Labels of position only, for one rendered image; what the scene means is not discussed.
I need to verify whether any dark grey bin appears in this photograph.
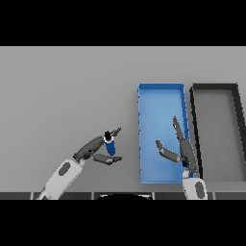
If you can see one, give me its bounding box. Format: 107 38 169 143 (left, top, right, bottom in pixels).
189 83 246 185

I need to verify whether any blue bin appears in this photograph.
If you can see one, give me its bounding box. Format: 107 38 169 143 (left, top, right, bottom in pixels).
136 82 192 185

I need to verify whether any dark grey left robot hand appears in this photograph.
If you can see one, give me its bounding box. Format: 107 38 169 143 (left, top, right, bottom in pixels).
72 126 123 166

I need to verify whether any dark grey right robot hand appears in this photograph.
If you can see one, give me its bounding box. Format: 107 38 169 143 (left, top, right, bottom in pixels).
155 115 200 174

